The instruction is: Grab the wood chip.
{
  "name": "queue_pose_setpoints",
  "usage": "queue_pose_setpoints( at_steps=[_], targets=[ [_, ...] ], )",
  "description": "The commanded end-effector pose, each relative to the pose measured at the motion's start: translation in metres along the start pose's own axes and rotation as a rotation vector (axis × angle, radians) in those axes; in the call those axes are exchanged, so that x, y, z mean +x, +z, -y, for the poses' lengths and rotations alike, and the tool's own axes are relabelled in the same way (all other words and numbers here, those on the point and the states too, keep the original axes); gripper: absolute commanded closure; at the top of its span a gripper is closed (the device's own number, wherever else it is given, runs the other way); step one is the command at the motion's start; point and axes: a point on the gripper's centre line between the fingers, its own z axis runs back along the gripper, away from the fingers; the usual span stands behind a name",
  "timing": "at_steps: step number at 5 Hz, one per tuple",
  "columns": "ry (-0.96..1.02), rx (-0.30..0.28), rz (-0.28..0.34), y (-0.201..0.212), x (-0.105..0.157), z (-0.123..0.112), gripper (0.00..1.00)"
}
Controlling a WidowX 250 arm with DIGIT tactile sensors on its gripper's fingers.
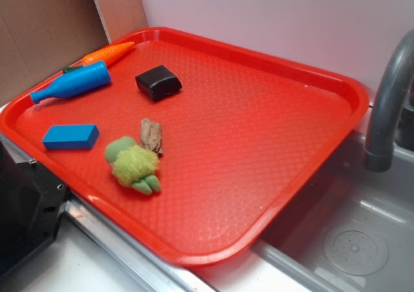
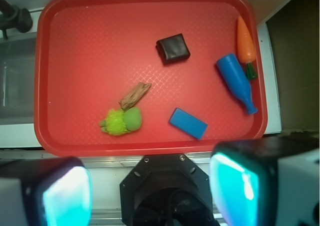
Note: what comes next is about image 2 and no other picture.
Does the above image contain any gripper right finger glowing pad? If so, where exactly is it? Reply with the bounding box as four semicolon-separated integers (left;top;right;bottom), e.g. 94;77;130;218
209;136;320;225

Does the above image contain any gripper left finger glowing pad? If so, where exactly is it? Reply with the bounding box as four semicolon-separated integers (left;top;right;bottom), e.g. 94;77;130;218
0;157;93;225

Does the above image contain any brown wood chip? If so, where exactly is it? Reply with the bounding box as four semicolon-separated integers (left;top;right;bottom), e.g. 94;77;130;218
119;82;152;111

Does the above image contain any green plush toy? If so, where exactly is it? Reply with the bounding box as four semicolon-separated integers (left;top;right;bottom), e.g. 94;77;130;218
99;107;142;136

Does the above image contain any blue plastic bottle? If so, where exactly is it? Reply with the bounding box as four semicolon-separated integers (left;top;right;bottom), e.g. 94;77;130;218
216;54;258;115

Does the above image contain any blue rectangular block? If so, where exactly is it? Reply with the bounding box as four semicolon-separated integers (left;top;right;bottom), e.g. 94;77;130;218
169;108;208;140

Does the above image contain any orange toy carrot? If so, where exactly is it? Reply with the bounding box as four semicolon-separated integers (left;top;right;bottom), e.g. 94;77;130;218
237;16;258;80

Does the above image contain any red plastic tray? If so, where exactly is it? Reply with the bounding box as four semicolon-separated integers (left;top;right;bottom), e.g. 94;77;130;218
34;0;268;156

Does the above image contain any grey toy sink basin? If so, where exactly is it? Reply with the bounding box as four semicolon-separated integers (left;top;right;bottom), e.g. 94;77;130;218
0;33;37;125

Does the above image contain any dark brown square cushion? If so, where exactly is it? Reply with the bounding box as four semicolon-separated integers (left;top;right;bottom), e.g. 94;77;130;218
155;33;191;64

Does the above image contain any grey sink faucet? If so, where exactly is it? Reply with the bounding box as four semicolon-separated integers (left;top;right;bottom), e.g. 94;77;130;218
0;0;33;40

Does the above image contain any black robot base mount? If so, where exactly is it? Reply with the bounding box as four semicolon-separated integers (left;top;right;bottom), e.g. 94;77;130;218
119;154;219;225

